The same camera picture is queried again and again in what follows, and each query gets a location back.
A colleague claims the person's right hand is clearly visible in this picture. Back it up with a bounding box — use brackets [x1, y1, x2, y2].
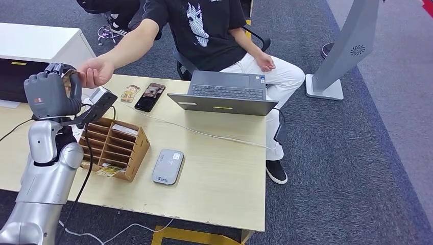
[78, 57, 115, 89]

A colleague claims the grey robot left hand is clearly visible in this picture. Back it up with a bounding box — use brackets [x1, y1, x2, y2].
[23, 62, 84, 119]

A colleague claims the person's left hand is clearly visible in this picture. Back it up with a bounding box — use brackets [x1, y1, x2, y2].
[255, 52, 276, 72]

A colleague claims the brown room key card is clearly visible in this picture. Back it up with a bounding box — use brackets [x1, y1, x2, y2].
[62, 69, 81, 97]

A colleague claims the person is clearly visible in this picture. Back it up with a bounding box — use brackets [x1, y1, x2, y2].
[76, 0, 142, 37]
[78, 0, 306, 185]

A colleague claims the white card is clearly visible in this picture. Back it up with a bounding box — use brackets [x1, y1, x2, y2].
[111, 124, 139, 136]

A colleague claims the brown slotted card organizer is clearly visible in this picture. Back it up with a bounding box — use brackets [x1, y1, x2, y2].
[78, 117, 151, 183]

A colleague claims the yellow printed key card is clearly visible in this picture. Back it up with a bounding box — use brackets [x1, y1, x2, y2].
[94, 165, 126, 178]

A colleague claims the grey card reader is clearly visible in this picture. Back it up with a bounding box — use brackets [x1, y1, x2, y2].
[151, 149, 185, 186]

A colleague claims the purple chair base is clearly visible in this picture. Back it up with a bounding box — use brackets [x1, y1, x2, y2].
[97, 25, 119, 46]

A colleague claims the white cabinet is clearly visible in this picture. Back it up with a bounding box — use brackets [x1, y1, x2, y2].
[0, 22, 97, 70]

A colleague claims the black smartphone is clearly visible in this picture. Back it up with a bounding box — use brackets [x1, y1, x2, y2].
[134, 82, 166, 113]

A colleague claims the grey laptop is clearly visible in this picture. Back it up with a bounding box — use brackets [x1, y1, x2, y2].
[167, 70, 279, 117]

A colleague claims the dark round floor base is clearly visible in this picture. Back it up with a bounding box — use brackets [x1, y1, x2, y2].
[320, 42, 335, 60]

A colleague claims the black laptop power adapter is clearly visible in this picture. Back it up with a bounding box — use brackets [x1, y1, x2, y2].
[274, 125, 288, 146]

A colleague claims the black office chair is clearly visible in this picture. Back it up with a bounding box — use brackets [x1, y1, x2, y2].
[172, 25, 272, 81]

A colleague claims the grey kiosk stand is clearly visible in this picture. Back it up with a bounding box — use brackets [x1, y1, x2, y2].
[305, 0, 381, 102]

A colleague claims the thin black table cable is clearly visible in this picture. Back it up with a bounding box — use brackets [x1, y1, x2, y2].
[0, 118, 35, 143]

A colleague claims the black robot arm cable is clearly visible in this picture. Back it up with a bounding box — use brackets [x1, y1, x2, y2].
[56, 123, 94, 245]

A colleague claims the thin white cable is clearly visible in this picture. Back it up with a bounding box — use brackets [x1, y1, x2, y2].
[118, 100, 276, 150]

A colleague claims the grey power strip cable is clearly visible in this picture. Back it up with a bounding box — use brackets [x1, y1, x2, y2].
[57, 218, 175, 245]

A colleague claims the yellow table frame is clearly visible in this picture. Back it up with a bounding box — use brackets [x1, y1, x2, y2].
[151, 226, 256, 245]

